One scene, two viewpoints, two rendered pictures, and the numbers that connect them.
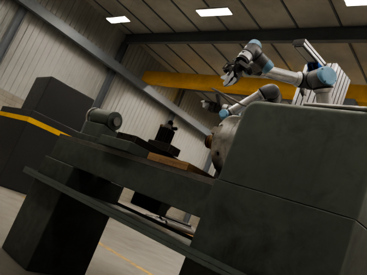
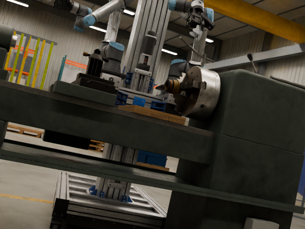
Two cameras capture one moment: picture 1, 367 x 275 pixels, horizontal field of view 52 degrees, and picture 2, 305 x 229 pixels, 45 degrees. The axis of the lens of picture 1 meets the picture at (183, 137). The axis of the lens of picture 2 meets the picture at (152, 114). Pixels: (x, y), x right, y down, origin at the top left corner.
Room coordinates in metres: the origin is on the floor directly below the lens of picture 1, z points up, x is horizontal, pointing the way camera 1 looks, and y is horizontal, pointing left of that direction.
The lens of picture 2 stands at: (1.06, 1.82, 0.75)
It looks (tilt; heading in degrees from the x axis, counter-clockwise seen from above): 4 degrees up; 296
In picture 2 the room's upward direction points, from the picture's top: 13 degrees clockwise
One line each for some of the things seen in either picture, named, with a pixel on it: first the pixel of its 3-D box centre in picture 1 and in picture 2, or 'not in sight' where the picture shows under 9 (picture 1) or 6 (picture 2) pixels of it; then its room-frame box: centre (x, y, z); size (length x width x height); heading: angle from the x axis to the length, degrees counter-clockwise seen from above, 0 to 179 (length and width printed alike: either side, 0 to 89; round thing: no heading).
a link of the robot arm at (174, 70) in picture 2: not in sight; (178, 68); (2.22, -0.78, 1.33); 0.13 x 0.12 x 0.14; 15
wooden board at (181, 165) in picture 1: (187, 171); (149, 114); (2.03, -0.09, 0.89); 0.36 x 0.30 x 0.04; 135
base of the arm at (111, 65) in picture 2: not in sight; (111, 66); (2.62, -0.46, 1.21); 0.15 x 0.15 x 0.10
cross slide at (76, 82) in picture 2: (150, 150); (90, 88); (2.30, 0.16, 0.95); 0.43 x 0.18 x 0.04; 135
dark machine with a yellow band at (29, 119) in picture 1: (41, 135); not in sight; (6.87, 2.42, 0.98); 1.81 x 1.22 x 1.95; 39
